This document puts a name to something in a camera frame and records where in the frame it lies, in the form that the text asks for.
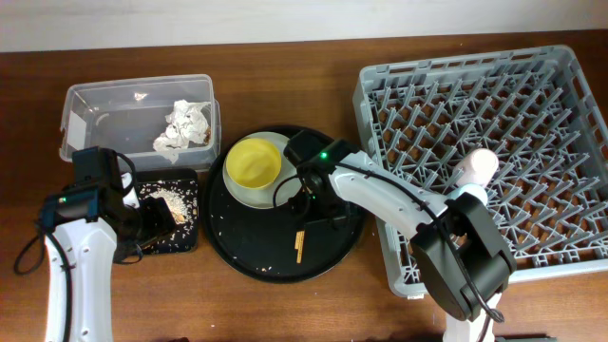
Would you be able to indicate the clear plastic storage bin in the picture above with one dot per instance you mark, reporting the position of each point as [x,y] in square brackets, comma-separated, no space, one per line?
[128,115]

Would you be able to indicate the food scraps pile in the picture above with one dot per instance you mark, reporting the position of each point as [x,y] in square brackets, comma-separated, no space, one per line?
[181,197]

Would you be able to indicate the pink cup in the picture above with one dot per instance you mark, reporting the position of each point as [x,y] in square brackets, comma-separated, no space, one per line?
[478,167]

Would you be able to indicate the white napkin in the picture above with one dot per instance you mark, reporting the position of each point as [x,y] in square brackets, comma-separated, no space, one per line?
[185,124]

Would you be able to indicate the black rectangular tray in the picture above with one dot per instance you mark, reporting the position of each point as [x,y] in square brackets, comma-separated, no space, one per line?
[125,257]

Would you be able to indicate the round black serving tray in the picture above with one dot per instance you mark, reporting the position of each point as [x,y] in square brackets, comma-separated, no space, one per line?
[260,243]

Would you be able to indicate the grey dishwasher rack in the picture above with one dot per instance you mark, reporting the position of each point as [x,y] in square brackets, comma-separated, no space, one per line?
[535,110]

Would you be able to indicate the wooden chopstick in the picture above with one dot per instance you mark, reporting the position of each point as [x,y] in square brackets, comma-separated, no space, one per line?
[299,253]
[298,240]

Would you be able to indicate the pale grey plate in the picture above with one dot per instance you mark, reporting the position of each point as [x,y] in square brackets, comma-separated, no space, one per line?
[277,193]

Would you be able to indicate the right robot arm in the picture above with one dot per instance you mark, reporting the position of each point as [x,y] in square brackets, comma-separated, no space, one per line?
[462,257]

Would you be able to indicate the blue cup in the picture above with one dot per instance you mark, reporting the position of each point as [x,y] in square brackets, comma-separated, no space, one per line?
[473,189]

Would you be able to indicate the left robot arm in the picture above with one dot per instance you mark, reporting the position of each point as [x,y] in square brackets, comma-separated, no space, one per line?
[85,235]

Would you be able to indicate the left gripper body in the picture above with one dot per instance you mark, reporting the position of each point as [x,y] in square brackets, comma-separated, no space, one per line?
[149,221]

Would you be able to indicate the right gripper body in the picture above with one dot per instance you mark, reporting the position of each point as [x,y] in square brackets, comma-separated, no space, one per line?
[310,207]

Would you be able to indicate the yellow bowl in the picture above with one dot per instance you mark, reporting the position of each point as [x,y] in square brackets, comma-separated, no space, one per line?
[253,163]

